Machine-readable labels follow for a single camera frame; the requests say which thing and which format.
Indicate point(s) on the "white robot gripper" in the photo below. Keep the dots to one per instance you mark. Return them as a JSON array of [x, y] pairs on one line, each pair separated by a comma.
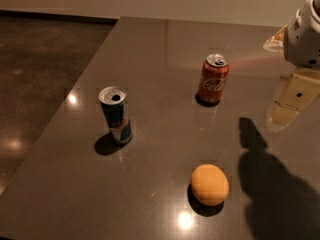
[[301, 42]]

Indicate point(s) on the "blue silver redbull can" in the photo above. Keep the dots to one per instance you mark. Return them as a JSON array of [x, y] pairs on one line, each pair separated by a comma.
[[114, 106]]

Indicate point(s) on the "red coca-cola can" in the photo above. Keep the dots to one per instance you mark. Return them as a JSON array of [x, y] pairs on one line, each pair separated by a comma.
[[214, 74]]

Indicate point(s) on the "orange round fruit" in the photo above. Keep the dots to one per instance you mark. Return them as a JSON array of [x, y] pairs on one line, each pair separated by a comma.
[[209, 185]]

